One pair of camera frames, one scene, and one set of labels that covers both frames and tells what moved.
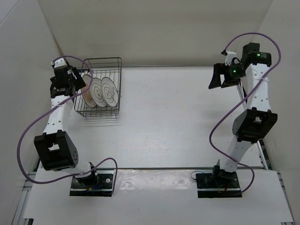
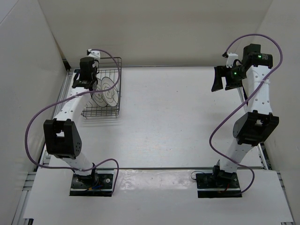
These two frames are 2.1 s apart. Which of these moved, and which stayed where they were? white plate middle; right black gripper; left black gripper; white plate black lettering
Moved: left black gripper
Stayed: white plate middle; right black gripper; white plate black lettering
